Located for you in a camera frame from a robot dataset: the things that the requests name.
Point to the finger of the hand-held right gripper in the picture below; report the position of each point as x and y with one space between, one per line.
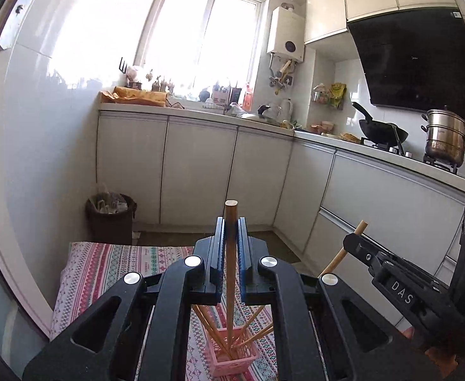
361 250

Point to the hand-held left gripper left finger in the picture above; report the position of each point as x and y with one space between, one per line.
216 281

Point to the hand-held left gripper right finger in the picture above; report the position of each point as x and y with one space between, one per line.
245 281

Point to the group of wooden chopsticks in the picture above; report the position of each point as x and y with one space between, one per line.
208 327

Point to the pink perforated utensil basket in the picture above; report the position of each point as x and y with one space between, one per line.
232 363

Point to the person's right hand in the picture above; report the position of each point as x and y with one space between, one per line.
440 358

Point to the gas stove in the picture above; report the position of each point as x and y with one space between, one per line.
411 153

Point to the white lower kitchen cabinets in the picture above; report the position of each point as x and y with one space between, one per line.
200 166

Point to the white kitchen cabinets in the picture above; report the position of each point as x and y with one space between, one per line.
323 8
200 166

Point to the black wok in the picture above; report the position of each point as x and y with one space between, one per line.
379 133

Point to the striped patterned tablecloth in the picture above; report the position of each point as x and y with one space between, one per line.
97 270

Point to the dark brown trash bin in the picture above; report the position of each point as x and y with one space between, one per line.
109 218

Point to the stainless steel steamer pot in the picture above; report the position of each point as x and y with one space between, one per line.
444 139

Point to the yellow hanging snack bags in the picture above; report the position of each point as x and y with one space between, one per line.
337 95

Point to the clear plastic jug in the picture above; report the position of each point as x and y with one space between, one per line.
287 111

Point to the steel cup on rack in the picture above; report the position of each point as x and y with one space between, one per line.
320 95

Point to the red bottle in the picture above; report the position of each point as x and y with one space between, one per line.
248 97

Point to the black range hood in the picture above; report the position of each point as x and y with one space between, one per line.
411 59

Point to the orange cloth bundle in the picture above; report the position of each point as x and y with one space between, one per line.
137 96

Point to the kitchen window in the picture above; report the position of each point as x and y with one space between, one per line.
185 39

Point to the white upper kitchen cabinets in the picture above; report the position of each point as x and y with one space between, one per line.
323 8

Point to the white wall water heater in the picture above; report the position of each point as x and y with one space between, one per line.
286 35

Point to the black wall hook rack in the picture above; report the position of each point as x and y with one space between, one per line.
123 65

